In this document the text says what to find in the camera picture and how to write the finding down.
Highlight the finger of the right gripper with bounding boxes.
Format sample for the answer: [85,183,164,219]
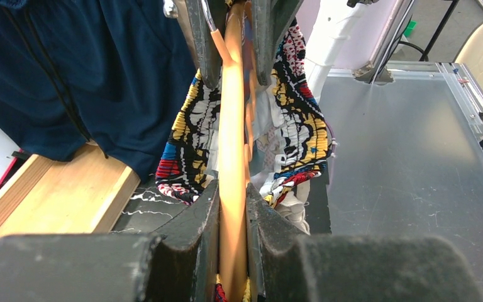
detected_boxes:
[174,0,222,88]
[252,0,303,86]

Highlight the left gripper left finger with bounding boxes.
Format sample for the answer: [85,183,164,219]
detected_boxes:
[0,181,219,301]

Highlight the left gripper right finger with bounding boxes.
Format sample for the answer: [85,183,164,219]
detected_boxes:
[246,185,483,301]

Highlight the orange wooden hanger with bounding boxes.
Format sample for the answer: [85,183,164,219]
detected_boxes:
[201,1,250,301]

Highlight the comic print shorts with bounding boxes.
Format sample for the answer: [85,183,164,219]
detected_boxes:
[155,16,335,302]

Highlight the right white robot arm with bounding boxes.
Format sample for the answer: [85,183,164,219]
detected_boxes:
[162,1,407,99]

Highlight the navy blue shorts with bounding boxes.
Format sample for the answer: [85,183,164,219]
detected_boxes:
[0,1,196,181]

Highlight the wooden clothes rack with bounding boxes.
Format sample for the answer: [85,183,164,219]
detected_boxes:
[0,145,140,238]

